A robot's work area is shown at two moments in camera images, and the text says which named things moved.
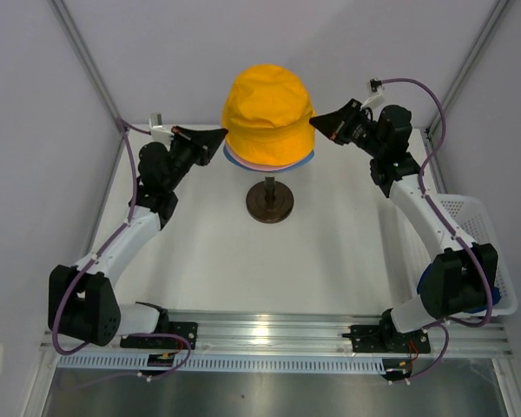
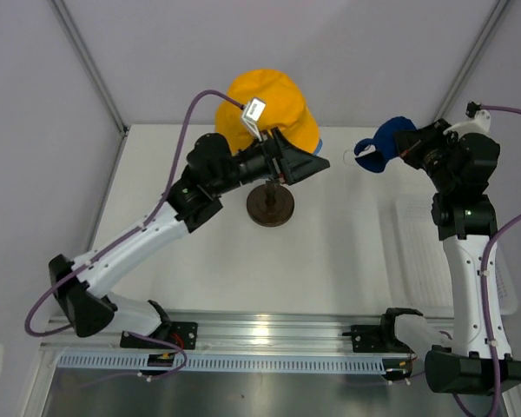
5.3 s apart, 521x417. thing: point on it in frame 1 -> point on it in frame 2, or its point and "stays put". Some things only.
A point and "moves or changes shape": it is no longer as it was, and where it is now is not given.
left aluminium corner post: x=62 y=9 stays put
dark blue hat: x=495 y=295 moves or changes shape
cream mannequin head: x=269 y=201 stays put
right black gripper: x=336 y=127 -> x=412 y=143
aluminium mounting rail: x=313 y=333 stays put
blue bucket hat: x=259 y=169 moves or changes shape
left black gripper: x=201 y=143 -> x=283 y=160
